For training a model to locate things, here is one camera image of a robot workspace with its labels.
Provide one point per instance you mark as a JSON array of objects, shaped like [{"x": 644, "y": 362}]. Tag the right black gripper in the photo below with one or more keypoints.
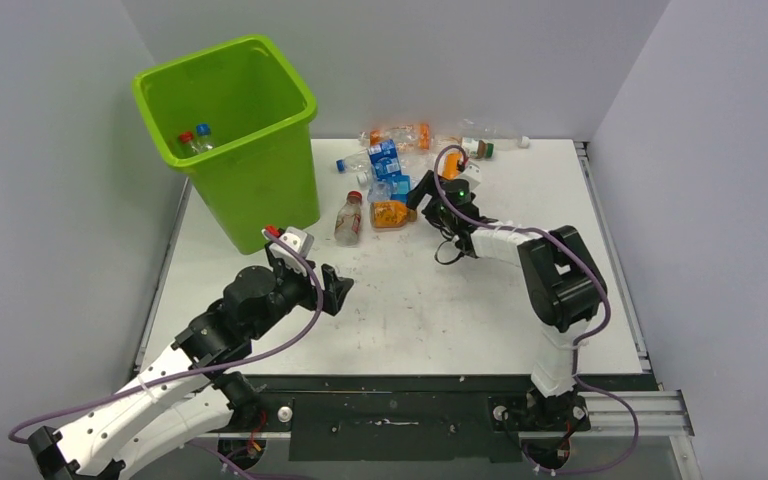
[{"x": 426, "y": 186}]

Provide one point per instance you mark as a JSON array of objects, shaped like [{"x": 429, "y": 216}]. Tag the aluminium frame rail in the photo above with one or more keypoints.
[{"x": 659, "y": 413}]

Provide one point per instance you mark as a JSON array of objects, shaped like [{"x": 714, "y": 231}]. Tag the orange bottle barcode label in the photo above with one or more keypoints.
[{"x": 453, "y": 166}]

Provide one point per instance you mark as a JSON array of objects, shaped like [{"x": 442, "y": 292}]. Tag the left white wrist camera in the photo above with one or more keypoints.
[{"x": 290, "y": 244}]

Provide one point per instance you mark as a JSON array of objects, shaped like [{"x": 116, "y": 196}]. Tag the orange label bottle rear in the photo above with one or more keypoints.
[{"x": 406, "y": 137}]

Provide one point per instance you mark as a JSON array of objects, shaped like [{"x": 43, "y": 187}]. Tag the crushed blue label bottle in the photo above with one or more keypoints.
[{"x": 395, "y": 188}]

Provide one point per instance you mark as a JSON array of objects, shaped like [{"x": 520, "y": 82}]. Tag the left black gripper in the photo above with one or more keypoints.
[{"x": 334, "y": 289}]

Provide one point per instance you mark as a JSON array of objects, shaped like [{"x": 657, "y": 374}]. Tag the Pepsi bottle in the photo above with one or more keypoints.
[{"x": 205, "y": 138}]

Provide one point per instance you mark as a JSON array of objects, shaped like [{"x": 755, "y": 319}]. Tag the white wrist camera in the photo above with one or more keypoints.
[
  {"x": 290, "y": 244},
  {"x": 472, "y": 175}
]

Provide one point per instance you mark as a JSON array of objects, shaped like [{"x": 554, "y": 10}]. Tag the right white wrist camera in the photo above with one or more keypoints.
[{"x": 472, "y": 175}]

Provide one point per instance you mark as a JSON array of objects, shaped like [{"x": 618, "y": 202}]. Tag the small red-cap bottle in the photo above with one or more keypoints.
[{"x": 349, "y": 220}]

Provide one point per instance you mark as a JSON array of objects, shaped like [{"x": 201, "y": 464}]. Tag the blue label clear bottle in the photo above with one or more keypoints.
[{"x": 381, "y": 162}]

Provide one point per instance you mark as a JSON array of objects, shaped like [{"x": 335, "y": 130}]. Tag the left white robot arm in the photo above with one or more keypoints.
[{"x": 194, "y": 386}]

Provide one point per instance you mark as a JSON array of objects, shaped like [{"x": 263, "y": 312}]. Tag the green-red label bottle rear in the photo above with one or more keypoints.
[{"x": 481, "y": 149}]

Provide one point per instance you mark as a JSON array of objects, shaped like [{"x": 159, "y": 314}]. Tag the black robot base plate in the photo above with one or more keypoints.
[{"x": 402, "y": 418}]

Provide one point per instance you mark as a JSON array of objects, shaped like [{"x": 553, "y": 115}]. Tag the red label clear bottle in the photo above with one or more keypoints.
[{"x": 189, "y": 144}]

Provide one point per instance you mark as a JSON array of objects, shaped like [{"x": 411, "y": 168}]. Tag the small orange juice bottle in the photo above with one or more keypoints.
[{"x": 390, "y": 214}]

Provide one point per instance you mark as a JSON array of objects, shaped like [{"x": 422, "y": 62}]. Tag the green plastic bin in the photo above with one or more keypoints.
[{"x": 261, "y": 171}]

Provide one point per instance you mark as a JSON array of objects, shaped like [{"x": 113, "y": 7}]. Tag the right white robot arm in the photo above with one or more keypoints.
[{"x": 563, "y": 284}]

